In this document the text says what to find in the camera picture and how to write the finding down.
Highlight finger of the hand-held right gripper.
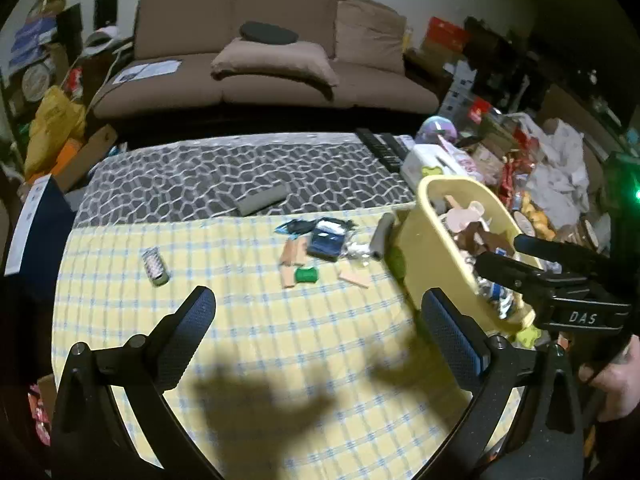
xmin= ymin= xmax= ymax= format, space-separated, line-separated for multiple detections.
xmin=474 ymin=251 xmax=556 ymax=311
xmin=513 ymin=234 xmax=616 ymax=276

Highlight brown toy piece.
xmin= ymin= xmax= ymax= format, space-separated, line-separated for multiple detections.
xmin=457 ymin=225 xmax=516 ymax=261

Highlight black teal packet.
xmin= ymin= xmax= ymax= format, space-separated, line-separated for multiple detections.
xmin=274 ymin=219 xmax=313 ymax=238

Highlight round plate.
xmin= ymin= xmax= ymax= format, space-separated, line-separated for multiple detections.
xmin=22 ymin=62 xmax=51 ymax=103

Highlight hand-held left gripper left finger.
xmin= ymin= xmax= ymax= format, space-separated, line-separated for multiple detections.
xmin=50 ymin=285 xmax=226 ymax=480

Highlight white box with pink print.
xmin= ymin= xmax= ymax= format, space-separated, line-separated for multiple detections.
xmin=400 ymin=144 xmax=483 ymax=186

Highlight large cardboard box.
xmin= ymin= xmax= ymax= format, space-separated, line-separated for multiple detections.
xmin=542 ymin=82 xmax=626 ymax=136

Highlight brown cardboard flap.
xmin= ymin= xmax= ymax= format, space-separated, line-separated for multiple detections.
xmin=57 ymin=125 xmax=118 ymax=191

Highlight person's right hand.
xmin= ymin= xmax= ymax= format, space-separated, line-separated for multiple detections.
xmin=577 ymin=335 xmax=640 ymax=423

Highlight white cartons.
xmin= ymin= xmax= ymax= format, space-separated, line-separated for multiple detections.
xmin=439 ymin=60 xmax=478 ymax=118

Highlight yellow plastic basket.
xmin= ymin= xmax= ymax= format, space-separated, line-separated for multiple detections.
xmin=395 ymin=175 xmax=546 ymax=348

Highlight red box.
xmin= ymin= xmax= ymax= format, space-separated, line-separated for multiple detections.
xmin=420 ymin=16 xmax=471 ymax=53

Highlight white blue packet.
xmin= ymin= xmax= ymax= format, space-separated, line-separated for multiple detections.
xmin=477 ymin=280 xmax=523 ymax=321

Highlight black wall frame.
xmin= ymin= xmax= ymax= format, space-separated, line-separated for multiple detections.
xmin=94 ymin=0 xmax=120 ymax=26

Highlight yellow blue checked cloth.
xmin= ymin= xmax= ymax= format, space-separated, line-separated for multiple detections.
xmin=50 ymin=205 xmax=531 ymax=480

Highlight stack of blue boxes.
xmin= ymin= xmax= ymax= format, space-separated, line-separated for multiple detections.
xmin=10 ymin=15 xmax=58 ymax=68

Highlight grey foam roll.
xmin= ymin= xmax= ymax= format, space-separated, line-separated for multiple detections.
xmin=236 ymin=183 xmax=289 ymax=217

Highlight grey stone-pattern blanket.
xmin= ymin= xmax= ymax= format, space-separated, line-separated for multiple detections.
xmin=72 ymin=132 xmax=418 ymax=228

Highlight grey cylinder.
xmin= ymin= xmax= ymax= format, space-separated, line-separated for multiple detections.
xmin=369 ymin=212 xmax=396 ymax=261

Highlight brown pillow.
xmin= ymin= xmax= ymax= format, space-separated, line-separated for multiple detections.
xmin=210 ymin=39 xmax=341 ymax=87

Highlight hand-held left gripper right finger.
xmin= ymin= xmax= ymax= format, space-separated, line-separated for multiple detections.
xmin=400 ymin=287 xmax=586 ymax=480

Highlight white paper sheets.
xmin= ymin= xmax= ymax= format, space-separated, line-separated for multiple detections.
xmin=112 ymin=60 xmax=182 ymax=85

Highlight yellow plastic bag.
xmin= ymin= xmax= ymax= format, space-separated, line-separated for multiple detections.
xmin=24 ymin=86 xmax=87 ymax=178

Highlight orange box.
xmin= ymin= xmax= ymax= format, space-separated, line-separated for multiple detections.
xmin=52 ymin=139 xmax=83 ymax=176

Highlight blue case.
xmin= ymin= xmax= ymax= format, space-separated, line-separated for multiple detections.
xmin=306 ymin=220 xmax=348 ymax=262

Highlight white cap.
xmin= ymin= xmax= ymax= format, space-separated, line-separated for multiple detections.
xmin=82 ymin=26 xmax=121 ymax=56

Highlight brown sofa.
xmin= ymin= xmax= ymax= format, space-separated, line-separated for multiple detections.
xmin=92 ymin=0 xmax=441 ymax=121

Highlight navy box with white label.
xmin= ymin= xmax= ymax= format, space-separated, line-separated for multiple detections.
xmin=5 ymin=174 xmax=76 ymax=301

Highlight white crumpled cloth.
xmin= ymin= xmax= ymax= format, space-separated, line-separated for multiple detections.
xmin=505 ymin=112 xmax=591 ymax=211

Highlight clear plastic wrapper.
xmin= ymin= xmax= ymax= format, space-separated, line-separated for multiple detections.
xmin=342 ymin=240 xmax=373 ymax=261

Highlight pale pink wooden figure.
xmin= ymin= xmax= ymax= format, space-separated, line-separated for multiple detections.
xmin=445 ymin=200 xmax=493 ymax=233

